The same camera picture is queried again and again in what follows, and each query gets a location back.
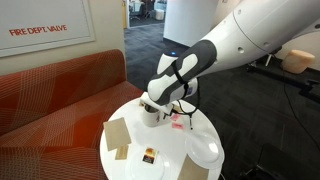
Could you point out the white ceramic mug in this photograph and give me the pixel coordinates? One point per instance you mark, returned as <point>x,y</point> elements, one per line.
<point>151,119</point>

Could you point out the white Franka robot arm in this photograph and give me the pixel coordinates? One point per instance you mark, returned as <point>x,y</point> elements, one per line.
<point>250,33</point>

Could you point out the round white table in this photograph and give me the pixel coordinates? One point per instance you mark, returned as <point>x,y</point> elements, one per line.
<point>156,140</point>

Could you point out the large brown paper napkin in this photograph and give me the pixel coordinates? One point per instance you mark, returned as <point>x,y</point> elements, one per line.
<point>116,133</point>

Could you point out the orange and black sachet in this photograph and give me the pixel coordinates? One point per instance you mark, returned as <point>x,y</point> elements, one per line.
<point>149,155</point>

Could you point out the small brown paper packet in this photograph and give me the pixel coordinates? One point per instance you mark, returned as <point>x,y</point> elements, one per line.
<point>122,152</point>

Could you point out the white waste bin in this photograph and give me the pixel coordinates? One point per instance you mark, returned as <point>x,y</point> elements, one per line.
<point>160,14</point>

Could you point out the orange patterned sofa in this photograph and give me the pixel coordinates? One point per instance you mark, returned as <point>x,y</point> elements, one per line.
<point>50,110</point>

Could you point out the black tripod base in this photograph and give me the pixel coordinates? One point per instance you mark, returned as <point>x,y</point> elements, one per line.
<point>256,173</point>

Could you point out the white fire valve sign panel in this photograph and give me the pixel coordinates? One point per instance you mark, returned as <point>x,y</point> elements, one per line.
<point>43,20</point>

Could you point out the black floor stand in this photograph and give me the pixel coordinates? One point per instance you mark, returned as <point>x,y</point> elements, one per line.
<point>300,80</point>

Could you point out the beige round ottoman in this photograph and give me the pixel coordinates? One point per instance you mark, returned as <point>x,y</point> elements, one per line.
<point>297,61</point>

